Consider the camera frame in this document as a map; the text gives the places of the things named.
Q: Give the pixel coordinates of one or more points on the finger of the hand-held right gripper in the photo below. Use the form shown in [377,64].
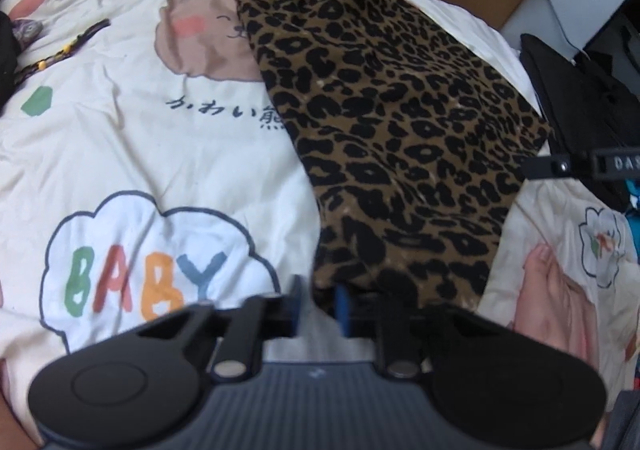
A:
[575,164]

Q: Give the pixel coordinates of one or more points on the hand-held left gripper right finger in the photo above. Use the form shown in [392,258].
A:
[342,312]

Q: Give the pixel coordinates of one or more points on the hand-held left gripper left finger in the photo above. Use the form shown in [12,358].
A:
[296,305]

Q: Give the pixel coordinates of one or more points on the leopard print skirt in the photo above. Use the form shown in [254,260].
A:
[400,129]

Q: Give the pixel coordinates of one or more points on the black bag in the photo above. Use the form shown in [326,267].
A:
[585,104]

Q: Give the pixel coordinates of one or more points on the teal and orange jersey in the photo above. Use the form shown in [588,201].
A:
[634,220]

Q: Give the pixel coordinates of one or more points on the person's foot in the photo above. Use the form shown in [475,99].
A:
[555,300]

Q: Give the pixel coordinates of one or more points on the printed white bedsheet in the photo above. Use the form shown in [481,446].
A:
[150,139]

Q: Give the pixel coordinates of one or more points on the black garment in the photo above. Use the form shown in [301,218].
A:
[7,54]

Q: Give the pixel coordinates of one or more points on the bear print cloth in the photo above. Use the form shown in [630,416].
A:
[27,30]

